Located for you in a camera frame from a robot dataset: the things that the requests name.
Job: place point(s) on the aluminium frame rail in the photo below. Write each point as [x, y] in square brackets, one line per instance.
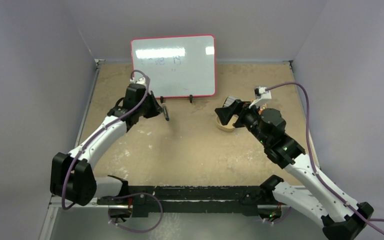
[56, 202]

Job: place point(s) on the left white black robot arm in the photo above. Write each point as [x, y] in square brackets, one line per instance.
[72, 173]

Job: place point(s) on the beige oval tray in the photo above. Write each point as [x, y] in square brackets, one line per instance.
[229, 127]

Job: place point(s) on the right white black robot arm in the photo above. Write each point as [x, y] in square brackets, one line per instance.
[340, 216]

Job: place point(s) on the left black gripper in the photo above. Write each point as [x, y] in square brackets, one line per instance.
[156, 109]

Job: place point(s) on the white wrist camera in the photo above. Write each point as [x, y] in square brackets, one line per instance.
[262, 97]
[140, 80]

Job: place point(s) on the pink framed whiteboard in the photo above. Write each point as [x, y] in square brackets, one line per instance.
[178, 66]

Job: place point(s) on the credit card stack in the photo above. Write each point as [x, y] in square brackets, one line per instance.
[230, 100]

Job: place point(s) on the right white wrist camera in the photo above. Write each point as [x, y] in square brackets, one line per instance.
[262, 97]

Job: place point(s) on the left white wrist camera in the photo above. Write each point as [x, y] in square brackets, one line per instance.
[140, 80]

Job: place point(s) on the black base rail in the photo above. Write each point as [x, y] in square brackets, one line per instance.
[247, 200]

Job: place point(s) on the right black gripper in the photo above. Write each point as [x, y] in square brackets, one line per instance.
[237, 112]

